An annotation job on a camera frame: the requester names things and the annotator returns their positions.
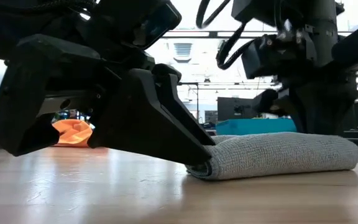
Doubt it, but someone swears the teal plastic basket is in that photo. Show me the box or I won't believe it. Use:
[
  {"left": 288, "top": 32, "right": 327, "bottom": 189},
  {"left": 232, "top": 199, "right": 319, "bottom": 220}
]
[{"left": 215, "top": 118, "right": 297, "bottom": 136}]

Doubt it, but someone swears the orange microfiber towel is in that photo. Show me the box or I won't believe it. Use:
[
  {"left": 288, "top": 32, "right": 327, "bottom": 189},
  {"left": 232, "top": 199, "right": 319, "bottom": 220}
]
[{"left": 52, "top": 119, "right": 93, "bottom": 147}]

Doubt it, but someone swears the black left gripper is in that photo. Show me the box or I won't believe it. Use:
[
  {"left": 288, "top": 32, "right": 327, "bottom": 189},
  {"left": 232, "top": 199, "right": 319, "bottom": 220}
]
[{"left": 0, "top": 33, "right": 157, "bottom": 157}]

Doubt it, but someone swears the long ceiling light bar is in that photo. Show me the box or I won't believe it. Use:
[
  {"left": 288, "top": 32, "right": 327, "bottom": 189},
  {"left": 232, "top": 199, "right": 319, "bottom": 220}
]
[{"left": 162, "top": 30, "right": 354, "bottom": 39}]

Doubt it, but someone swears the black frame stand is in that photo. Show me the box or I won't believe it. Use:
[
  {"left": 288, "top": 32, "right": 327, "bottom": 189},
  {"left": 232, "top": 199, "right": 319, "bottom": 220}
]
[{"left": 178, "top": 82, "right": 200, "bottom": 124}]

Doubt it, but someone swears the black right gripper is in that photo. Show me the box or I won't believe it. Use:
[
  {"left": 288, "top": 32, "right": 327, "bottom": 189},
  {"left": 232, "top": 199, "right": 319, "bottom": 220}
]
[{"left": 253, "top": 71, "right": 358, "bottom": 136}]

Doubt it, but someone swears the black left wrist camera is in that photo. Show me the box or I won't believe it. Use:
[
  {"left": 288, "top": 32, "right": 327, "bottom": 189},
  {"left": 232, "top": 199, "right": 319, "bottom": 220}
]
[{"left": 98, "top": 0, "right": 183, "bottom": 50}]

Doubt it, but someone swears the black background screen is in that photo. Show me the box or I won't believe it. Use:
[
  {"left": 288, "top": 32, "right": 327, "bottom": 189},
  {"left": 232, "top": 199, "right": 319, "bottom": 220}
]
[{"left": 217, "top": 96, "right": 260, "bottom": 121}]

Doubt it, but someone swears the ceiling vent grille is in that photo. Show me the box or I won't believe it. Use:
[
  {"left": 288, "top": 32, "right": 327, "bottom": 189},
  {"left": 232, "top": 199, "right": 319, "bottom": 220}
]
[{"left": 173, "top": 42, "right": 193, "bottom": 63}]

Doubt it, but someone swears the grey microfiber towel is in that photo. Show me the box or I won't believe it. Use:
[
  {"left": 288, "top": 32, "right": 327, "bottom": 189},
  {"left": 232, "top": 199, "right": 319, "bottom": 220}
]
[{"left": 185, "top": 132, "right": 358, "bottom": 181}]

